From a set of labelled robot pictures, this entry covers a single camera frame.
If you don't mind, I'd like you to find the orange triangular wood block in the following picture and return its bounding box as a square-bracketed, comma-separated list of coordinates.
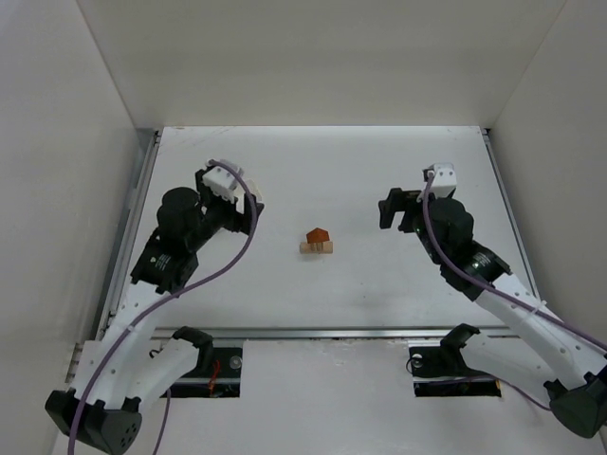
[306, 227, 330, 244]

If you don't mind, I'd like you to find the dark striped wood block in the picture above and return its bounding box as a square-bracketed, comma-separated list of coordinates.
[309, 242, 325, 254]

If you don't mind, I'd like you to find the white plastic tray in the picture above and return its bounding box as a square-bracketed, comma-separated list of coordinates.
[245, 179, 263, 200]

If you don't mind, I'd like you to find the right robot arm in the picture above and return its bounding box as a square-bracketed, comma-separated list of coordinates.
[378, 188, 606, 439]

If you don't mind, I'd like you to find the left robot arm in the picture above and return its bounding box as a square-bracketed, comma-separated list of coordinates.
[45, 160, 264, 454]

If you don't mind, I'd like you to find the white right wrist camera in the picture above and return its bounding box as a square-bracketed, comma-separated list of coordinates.
[423, 163, 457, 198]

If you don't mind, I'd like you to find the right aluminium rail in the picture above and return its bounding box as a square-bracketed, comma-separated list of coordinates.
[480, 128, 549, 314]

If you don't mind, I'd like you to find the aluminium rail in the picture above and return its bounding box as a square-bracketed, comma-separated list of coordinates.
[151, 324, 523, 341]
[87, 128, 162, 339]
[480, 128, 549, 314]

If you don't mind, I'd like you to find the left aluminium rail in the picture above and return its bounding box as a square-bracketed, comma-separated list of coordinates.
[87, 128, 162, 339]

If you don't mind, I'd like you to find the front aluminium rail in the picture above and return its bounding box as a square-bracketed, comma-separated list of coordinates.
[151, 324, 523, 341]

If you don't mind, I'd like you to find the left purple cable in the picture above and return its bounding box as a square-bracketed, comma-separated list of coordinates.
[66, 160, 261, 455]

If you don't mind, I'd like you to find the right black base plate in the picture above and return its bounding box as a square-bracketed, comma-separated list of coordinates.
[409, 346, 494, 385]

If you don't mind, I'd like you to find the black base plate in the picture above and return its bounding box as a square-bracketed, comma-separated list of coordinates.
[409, 346, 494, 385]
[175, 346, 244, 386]

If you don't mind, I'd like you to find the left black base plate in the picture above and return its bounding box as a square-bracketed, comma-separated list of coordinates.
[175, 346, 244, 386]

